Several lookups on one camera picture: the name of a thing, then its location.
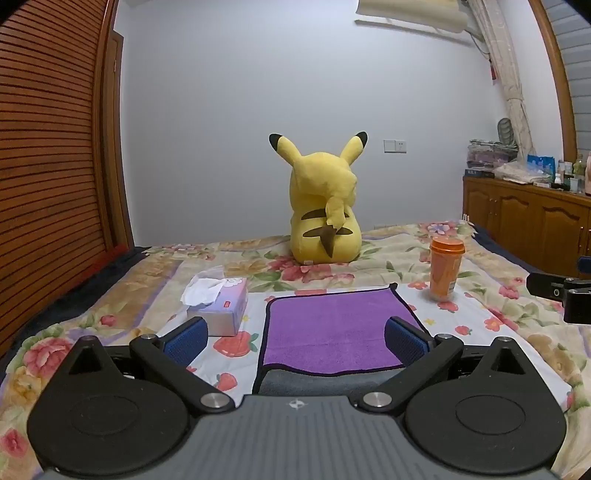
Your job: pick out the white tissue box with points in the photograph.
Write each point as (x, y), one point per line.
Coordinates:
(221, 304)

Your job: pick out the white air conditioner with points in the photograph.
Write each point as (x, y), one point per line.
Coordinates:
(413, 14)

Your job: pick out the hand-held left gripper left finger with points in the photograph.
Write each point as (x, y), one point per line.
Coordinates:
(187, 342)

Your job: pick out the beige patterned curtain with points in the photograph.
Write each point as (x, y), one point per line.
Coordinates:
(505, 69)

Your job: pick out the orange plastic cup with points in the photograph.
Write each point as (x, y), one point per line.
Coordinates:
(444, 270)

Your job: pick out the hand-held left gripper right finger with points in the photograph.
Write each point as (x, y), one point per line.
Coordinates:
(405, 342)

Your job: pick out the purple towel with black edge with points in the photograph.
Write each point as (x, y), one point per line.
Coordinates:
(332, 330)

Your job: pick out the wooden louvered wardrobe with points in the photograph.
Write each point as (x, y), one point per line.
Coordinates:
(51, 161)

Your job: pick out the wooden cabinet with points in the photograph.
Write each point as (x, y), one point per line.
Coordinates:
(531, 221)

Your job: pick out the blue carton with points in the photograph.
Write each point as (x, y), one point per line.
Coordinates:
(541, 165)

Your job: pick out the floral bed sheet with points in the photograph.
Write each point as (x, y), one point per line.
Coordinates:
(517, 318)

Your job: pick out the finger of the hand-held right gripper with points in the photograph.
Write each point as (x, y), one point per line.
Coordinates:
(545, 284)

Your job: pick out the folded beige cloth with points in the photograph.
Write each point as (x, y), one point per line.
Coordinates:
(521, 173)

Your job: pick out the white wall socket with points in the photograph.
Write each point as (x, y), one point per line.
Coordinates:
(395, 146)

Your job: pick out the stack of folded cloths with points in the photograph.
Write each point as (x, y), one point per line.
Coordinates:
(489, 154)

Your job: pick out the wooden window frame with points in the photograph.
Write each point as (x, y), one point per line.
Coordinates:
(554, 69)

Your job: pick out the yellow plush toy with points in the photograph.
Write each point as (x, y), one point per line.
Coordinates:
(323, 203)

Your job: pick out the group of small bottles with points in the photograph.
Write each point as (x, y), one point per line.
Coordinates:
(575, 173)

